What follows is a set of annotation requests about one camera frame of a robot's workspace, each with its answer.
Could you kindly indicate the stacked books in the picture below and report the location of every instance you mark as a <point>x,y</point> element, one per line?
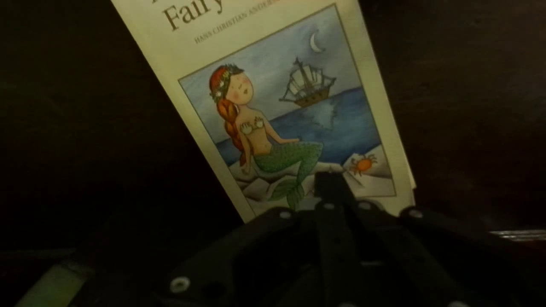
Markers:
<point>274,96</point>

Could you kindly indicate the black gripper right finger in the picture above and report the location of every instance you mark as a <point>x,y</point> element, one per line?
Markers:
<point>411,261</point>

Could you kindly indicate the dark wooden secretary desk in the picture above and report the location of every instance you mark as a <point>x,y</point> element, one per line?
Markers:
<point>484,86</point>

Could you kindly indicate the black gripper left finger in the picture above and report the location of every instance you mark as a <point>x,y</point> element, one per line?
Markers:
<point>274,256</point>

